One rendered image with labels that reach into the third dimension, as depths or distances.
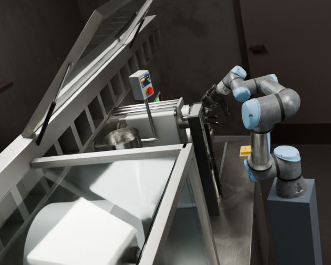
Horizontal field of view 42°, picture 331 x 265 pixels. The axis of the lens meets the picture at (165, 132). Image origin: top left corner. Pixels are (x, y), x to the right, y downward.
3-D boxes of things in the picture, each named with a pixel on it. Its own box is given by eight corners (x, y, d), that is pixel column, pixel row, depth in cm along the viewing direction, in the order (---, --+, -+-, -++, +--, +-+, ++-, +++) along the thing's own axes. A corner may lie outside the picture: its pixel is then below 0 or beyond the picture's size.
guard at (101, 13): (114, 26, 122) (92, 10, 121) (35, 150, 149) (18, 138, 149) (184, -31, 219) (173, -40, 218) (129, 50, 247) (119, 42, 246)
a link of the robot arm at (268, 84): (309, 90, 166) (271, 68, 212) (281, 97, 166) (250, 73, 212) (313, 118, 169) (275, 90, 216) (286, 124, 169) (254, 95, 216)
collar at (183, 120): (192, 130, 205) (189, 118, 202) (180, 131, 207) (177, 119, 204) (194, 124, 210) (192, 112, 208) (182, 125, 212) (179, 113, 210)
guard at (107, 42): (98, 18, 126) (97, 17, 126) (30, 130, 151) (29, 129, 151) (171, -32, 216) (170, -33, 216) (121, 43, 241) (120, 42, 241)
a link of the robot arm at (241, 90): (257, 87, 203) (250, 73, 211) (235, 93, 204) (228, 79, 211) (258, 99, 209) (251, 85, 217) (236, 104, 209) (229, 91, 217)
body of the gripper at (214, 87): (200, 97, 231) (215, 82, 225) (213, 107, 232) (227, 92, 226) (198, 103, 224) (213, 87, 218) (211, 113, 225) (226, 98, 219)
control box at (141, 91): (147, 100, 167) (141, 77, 163) (134, 100, 171) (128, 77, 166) (157, 93, 172) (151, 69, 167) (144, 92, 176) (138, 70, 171)
